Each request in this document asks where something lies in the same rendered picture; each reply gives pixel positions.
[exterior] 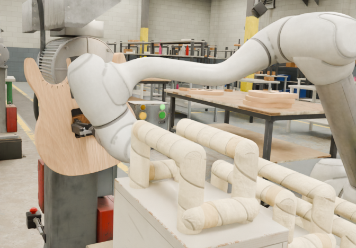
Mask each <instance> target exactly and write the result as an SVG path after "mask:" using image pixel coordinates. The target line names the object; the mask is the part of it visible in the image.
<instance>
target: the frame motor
mask: <svg viewBox="0 0 356 248"><path fill-rule="evenodd" d="M43 53H44V55H42V56H43V58H42V57H40V58H42V61H40V60H39V55H40V52H39V54H38V57H37V65H38V67H39V65H41V66H40V68H42V69H40V71H42V73H41V74H42V77H43V78H44V80H45V81H46V82H48V83H49V84H59V83H61V82H62V81H63V80H64V79H65V78H66V76H67V72H68V68H67V62H66V59H67V58H68V57H72V56H81V55H83V54H86V53H88V54H95V55H97V56H99V57H101V58H102V59H103V60H104V62H105V63H109V62H111V61H112V58H113V55H114V52H113V51H112V49H111V48H110V47H109V46H108V45H107V44H106V43H105V42H103V41H102V40H100V39H98V38H95V37H89V36H80V37H74V38H58V39H54V40H51V41H49V42H48V43H47V44H46V47H45V51H43ZM39 62H42V64H40V63H39Z"/></svg>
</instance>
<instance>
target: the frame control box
mask: <svg viewBox="0 0 356 248"><path fill-rule="evenodd" d="M127 102H128V104H129V105H130V107H131V108H132V110H133V112H134V114H135V117H136V119H137V120H144V121H147V122H149V123H151V124H153V125H156V126H158V127H160V128H163V129H165V130H167V129H168V106H169V104H168V103H166V102H162V101H127ZM162 103H164V104H165V109H164V110H160V109H159V105H160V104H162ZM141 104H145V105H146V110H144V111H141V110H140V105H141ZM142 112H144V113H145V114H146V118H145V119H140V117H139V115H140V114H141V113H142ZM160 112H165V114H166V116H165V118H163V119H161V118H160V117H159V114H160Z"/></svg>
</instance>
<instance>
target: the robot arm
mask: <svg viewBox="0 0 356 248"><path fill-rule="evenodd" d="M355 60H356V19H354V18H352V17H350V16H348V15H345V14H341V13H336V12H314V13H305V14H301V15H298V16H287V17H284V18H281V19H279V20H277V21H275V22H273V23H272V24H270V25H268V26H267V27H265V28H264V29H262V30H261V31H259V32H258V33H257V34H256V35H254V36H253V37H252V38H250V39H249V40H248V41H246V42H245V43H244V44H243V45H242V46H241V47H240V48H239V49H238V50H237V51H236V52H235V53H234V54H233V55H232V56H231V57H230V58H228V59H227V60H226V61H224V62H222V63H219V64H202V63H194V62H190V61H182V60H175V59H168V58H160V57H144V58H138V59H134V60H131V61H128V62H126V63H122V64H116V63H113V62H109V63H105V62H104V60H103V59H102V58H101V57H99V56H97V55H95V54H88V53H86V54H83V55H81V56H79V57H78V58H76V59H75V60H74V61H73V62H72V63H71V64H70V65H69V66H68V72H67V79H68V84H69V87H70V90H71V92H72V94H73V97H74V99H75V101H76V103H77V104H78V106H79V108H80V109H81V111H82V113H83V114H84V116H85V117H86V118H87V119H88V120H89V122H90V123H82V121H80V120H78V119H74V120H75V122H74V123H73V124H71V127H72V132H74V133H76V134H78V135H80V136H81V137H84V136H86V134H90V135H93V136H94V137H95V139H96V141H97V142H98V143H99V144H100V145H101V146H102V147H104V149H105V150H106V151H107V152H108V153H109V154H110V155H111V156H112V157H113V158H115V159H117V160H119V161H121V162H125V163H130V149H131V128H132V125H133V124H134V123H135V122H136V121H137V119H136V118H135V117H134V115H133V114H132V113H131V111H130V110H129V108H128V106H127V104H126V102H127V101H128V99H129V98H130V97H131V96H132V91H133V89H134V87H135V85H136V84H137V83H139V82H140V81H142V80H144V79H147V78H162V79H169V80H173V81H179V82H186V83H192V84H198V85H206V86H220V85H226V84H230V83H233V82H235V81H237V80H240V79H242V78H244V77H246V76H249V75H251V74H254V73H256V72H259V71H261V70H264V69H266V68H268V67H270V66H272V65H274V64H276V63H295V64H296V66H297V67H298V68H299V69H300V70H301V71H302V73H303V74H304V75H305V76H306V78H307V79H308V80H309V81H310V82H311V83H313V84H315V87H316V91H317V93H318V96H319V99H320V101H321V104H322V107H323V110H324V113H325V116H326V119H327V122H328V124H329V127H330V130H331V133H332V135H333V138H334V141H335V144H336V147H337V150H338V152H339V155H340V158H341V160H340V159H335V158H325V159H321V160H320V161H319V162H318V163H316V165H315V166H314V168H313V170H312V171H311V174H310V176H309V177H311V178H313V179H316V180H319V181H322V182H324V183H327V184H329V185H331V186H332V187H333V188H334V190H335V193H336V197H339V198H341V199H344V200H346V201H348V202H351V203H353V204H355V205H356V85H355V81H354V78H353V75H352V72H353V70H354V67H355Z"/></svg>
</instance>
